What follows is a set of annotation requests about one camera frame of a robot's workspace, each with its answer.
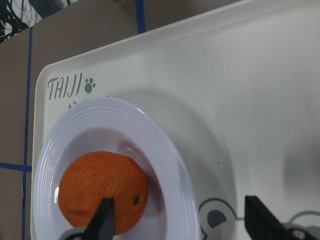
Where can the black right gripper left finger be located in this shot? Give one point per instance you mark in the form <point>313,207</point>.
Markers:
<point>103,224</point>

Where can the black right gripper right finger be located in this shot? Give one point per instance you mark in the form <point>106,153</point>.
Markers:
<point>259,222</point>

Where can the orange fruit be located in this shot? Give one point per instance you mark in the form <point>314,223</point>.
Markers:
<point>100,175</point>

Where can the white round plate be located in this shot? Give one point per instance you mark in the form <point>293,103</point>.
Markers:
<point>113,125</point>

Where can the cream bear tray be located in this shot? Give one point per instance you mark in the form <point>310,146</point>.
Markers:
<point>237,91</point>

